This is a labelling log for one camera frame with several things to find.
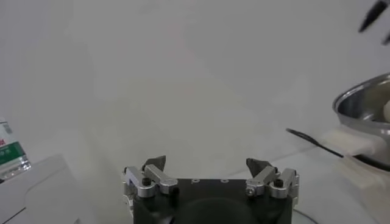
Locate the black cooker power cord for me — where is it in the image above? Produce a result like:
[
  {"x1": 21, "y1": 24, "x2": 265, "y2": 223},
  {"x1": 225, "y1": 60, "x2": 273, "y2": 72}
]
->
[{"x1": 285, "y1": 127, "x2": 345, "y2": 158}]

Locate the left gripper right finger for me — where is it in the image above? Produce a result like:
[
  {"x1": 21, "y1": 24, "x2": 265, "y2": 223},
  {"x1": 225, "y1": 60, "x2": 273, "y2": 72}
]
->
[{"x1": 245, "y1": 157, "x2": 301, "y2": 200}]

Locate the clear green-label water bottle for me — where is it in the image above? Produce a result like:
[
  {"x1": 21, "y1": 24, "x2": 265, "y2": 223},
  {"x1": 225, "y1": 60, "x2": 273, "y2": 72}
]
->
[{"x1": 0, "y1": 117, "x2": 32, "y2": 181}]

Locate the white electric cooker base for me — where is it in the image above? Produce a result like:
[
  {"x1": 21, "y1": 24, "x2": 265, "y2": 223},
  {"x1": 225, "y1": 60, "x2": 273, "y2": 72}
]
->
[{"x1": 326, "y1": 127, "x2": 390, "y2": 173}]

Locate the perforated stainless steel steamer basket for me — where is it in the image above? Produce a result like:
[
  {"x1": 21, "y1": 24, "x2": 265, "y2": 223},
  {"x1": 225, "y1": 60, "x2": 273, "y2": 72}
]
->
[{"x1": 331, "y1": 72, "x2": 390, "y2": 164}]

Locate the white cabinet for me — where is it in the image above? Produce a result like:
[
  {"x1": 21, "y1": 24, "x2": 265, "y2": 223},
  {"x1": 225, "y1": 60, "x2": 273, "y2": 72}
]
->
[{"x1": 0, "y1": 153, "x2": 92, "y2": 224}]

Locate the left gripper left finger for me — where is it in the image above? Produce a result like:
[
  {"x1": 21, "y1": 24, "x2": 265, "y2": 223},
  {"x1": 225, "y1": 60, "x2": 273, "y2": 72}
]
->
[{"x1": 121, "y1": 155, "x2": 179, "y2": 198}]

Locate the round glass pot lid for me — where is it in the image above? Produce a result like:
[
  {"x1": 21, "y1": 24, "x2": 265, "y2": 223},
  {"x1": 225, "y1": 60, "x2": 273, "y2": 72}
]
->
[{"x1": 291, "y1": 152, "x2": 390, "y2": 224}]

